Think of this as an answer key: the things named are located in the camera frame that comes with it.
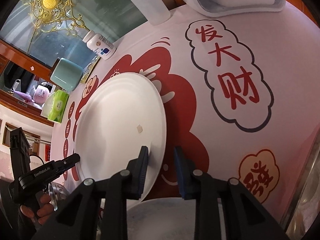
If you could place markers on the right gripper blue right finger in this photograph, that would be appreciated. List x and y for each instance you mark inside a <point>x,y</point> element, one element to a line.
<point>184,173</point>

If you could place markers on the left hand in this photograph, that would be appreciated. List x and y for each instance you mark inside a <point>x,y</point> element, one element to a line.
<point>43,213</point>

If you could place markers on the green tissue pack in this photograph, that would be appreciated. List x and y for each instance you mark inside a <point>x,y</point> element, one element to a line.
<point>54,107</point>

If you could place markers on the mint green canister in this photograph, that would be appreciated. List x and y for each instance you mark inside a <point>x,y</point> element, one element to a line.
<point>66,74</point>

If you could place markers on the printed tablecloth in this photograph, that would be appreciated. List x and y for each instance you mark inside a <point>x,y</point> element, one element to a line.
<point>240,93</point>

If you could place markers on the pink toy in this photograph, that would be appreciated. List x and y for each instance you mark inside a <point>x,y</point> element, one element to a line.
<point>39,94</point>

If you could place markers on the clear squeeze bottle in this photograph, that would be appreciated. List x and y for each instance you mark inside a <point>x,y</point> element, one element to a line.
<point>155,11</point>

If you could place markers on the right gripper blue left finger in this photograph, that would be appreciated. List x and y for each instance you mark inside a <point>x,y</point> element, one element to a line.
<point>138,168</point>

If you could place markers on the white pill bottle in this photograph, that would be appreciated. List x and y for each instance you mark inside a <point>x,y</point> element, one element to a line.
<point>99,45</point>

